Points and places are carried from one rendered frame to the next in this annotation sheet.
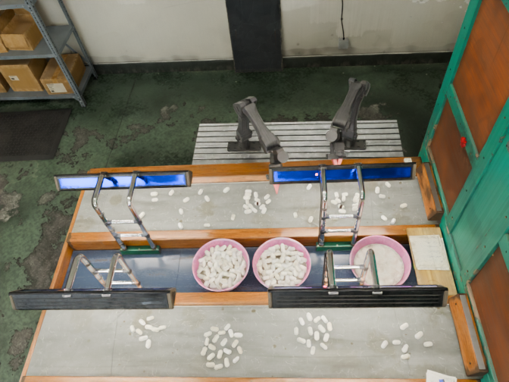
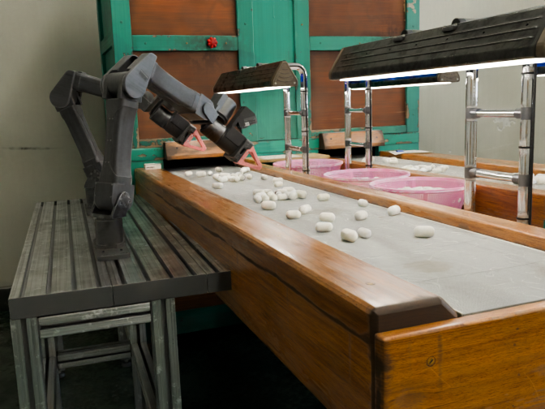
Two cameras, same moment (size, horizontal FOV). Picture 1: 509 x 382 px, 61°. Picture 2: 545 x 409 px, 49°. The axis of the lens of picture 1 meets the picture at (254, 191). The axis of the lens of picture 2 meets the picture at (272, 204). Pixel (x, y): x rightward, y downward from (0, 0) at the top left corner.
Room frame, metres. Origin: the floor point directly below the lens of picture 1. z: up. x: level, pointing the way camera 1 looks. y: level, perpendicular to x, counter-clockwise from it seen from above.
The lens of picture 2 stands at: (2.05, 1.39, 0.99)
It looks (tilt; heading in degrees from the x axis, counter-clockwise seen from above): 10 degrees down; 241
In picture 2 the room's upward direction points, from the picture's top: 2 degrees counter-clockwise
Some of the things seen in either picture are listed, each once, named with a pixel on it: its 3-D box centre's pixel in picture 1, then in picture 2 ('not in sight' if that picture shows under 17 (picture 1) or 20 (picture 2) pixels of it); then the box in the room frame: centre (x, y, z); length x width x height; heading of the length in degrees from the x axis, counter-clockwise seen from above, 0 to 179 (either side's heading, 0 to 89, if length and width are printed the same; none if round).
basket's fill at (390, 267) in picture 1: (378, 267); not in sight; (0.83, -0.51, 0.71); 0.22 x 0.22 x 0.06
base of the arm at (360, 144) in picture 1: (348, 140); (96, 198); (1.61, -0.57, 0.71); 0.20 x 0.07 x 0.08; 80
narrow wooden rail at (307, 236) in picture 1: (248, 239); (345, 204); (1.07, 0.07, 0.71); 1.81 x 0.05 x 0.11; 82
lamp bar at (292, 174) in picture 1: (341, 170); (249, 79); (1.13, -0.38, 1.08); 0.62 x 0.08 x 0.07; 82
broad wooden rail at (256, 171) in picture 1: (251, 180); (211, 232); (1.46, 0.01, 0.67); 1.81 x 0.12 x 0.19; 82
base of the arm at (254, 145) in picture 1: (243, 142); (109, 233); (1.72, 0.02, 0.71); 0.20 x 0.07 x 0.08; 80
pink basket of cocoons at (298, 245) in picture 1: (282, 267); (366, 187); (0.89, -0.07, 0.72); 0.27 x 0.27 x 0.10
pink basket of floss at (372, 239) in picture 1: (378, 265); (307, 174); (0.83, -0.51, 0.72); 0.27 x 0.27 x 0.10
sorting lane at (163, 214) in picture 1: (248, 206); (286, 203); (1.25, 0.04, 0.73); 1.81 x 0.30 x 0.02; 82
